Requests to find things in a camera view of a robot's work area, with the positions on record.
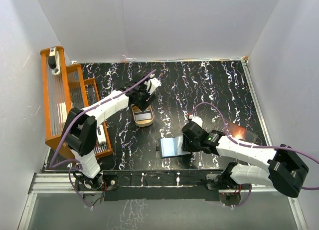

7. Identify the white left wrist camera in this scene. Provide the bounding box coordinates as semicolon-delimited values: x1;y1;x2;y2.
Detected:
144;77;161;95

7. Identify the blue credit card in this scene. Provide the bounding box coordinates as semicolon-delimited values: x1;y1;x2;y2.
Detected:
158;135;190;158

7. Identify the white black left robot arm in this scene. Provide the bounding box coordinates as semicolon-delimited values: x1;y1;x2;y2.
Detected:
61;77;161;190

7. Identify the orange tiered acrylic rack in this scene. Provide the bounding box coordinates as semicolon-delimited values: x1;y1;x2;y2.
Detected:
40;46;100;150

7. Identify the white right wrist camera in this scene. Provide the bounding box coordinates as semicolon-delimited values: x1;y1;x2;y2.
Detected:
188;114;203;128

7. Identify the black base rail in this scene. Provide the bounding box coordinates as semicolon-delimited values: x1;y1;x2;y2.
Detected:
74;169;252;202

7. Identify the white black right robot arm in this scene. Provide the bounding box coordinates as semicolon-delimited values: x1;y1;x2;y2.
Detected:
182;121;309;198

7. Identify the white magnetic stripe card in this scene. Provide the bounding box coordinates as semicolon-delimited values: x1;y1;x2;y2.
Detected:
135;110;153;122

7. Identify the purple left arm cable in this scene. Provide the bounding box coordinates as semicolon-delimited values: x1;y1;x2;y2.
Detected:
49;69;157;211

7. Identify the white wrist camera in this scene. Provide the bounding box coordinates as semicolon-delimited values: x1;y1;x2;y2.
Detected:
188;114;203;128
144;77;161;95

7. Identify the white device on rack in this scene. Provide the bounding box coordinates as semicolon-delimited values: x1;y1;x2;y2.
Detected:
48;47;61;76

